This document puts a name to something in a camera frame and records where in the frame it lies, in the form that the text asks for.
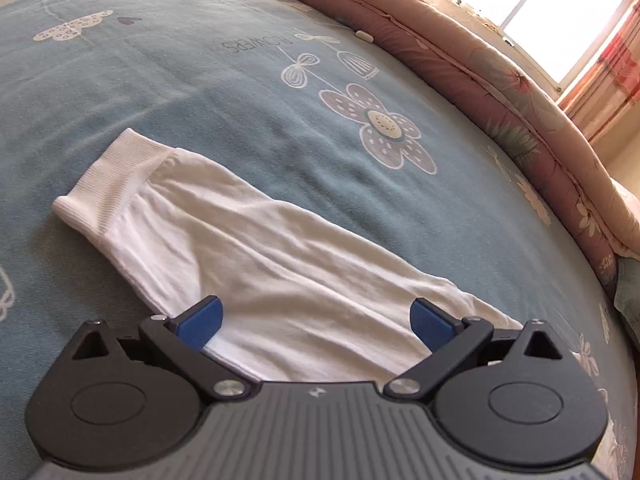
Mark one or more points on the bright window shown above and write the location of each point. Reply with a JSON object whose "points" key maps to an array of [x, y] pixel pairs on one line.
{"points": [[530, 5]]}

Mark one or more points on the white garment sleeve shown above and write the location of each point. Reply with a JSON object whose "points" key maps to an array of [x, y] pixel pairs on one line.
{"points": [[280, 270]]}

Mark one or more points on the teal printed pillow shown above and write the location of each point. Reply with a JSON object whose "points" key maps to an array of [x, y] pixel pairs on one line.
{"points": [[629, 295]]}

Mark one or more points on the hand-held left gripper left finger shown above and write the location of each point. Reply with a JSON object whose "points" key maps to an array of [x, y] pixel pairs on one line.
{"points": [[202, 322]]}

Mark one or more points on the pink floral curtain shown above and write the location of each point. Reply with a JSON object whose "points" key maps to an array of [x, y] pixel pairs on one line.
{"points": [[610, 90]]}

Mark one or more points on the blue floral bed sheet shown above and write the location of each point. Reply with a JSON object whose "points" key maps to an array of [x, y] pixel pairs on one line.
{"points": [[200, 85]]}

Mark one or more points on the small white plastic object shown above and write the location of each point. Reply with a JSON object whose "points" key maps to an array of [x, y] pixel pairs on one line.
{"points": [[363, 36]]}

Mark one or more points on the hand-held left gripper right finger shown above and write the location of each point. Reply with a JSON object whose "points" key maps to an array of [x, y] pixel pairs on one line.
{"points": [[427, 322]]}

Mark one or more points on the pink floral folded quilt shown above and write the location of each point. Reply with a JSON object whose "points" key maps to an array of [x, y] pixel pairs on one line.
{"points": [[475, 70]]}

